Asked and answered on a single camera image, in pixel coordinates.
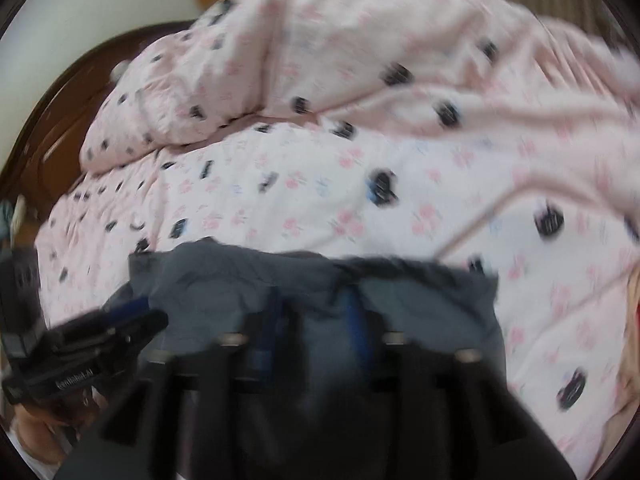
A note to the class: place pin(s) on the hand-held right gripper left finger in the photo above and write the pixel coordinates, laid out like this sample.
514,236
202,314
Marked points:
270,315

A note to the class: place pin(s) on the small white round object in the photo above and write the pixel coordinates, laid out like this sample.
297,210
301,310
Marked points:
121,69

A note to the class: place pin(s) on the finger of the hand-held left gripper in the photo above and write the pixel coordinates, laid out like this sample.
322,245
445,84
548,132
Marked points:
127,307
142,327

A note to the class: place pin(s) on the beige garment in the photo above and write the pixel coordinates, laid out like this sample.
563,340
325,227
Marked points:
631,360

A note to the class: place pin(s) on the pile of blue grey clothes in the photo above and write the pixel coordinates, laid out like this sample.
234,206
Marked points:
9,220

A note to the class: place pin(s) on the grey and purple hooded jacket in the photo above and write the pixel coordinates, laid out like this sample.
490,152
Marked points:
200,285

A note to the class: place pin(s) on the pink cat print quilt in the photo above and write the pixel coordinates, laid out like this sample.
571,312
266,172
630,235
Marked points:
350,35

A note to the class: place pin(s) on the black boxy object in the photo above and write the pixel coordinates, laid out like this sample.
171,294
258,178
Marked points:
22,290

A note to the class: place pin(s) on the white floral bed sheet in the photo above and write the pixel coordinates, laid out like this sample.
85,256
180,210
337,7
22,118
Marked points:
300,195

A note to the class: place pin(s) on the person's left hand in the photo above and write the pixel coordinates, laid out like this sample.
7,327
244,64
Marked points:
40,432

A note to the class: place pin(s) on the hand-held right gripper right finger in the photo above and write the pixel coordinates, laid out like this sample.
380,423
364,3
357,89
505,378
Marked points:
357,322

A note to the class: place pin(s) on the dark wooden headboard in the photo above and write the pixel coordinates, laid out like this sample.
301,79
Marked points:
55,125

